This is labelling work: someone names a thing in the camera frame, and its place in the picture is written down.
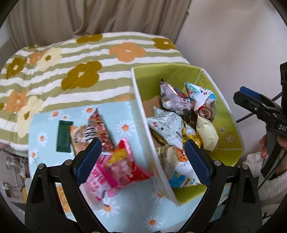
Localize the red pink snack bag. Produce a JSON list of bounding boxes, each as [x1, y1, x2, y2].
[[104, 138, 152, 186]]

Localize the cream blue snack bag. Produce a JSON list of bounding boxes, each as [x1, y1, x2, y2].
[[156, 144, 200, 188]]

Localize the green cardboard box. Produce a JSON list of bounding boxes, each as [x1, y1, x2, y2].
[[131, 63, 245, 206]]

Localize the striped flower blanket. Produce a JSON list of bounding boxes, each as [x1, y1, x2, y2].
[[1, 32, 187, 151]]

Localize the beige curtain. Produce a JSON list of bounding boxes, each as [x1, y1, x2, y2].
[[7, 0, 191, 49]]

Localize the black tripod stand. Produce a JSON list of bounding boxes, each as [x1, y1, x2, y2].
[[235, 91, 284, 124]]

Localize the pale yellow snack bag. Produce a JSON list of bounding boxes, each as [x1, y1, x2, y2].
[[196, 116, 219, 151]]

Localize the purple red snack bag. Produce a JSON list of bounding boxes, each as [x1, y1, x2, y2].
[[160, 80, 191, 116]]

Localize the light blue daisy cloth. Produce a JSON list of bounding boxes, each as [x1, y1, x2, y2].
[[28, 100, 202, 232]]

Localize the gold yellow snack bag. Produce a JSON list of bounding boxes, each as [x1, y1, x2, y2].
[[182, 122, 202, 148]]

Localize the white speckled snack bag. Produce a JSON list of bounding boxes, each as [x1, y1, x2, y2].
[[146, 106, 183, 149]]

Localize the white red snack bag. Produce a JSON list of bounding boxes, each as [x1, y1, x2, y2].
[[185, 82, 217, 121]]

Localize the right hand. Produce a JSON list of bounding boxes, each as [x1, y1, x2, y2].
[[259, 134, 287, 176]]

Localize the Tatre chips bag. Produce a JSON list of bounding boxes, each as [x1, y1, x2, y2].
[[69, 108, 114, 155]]

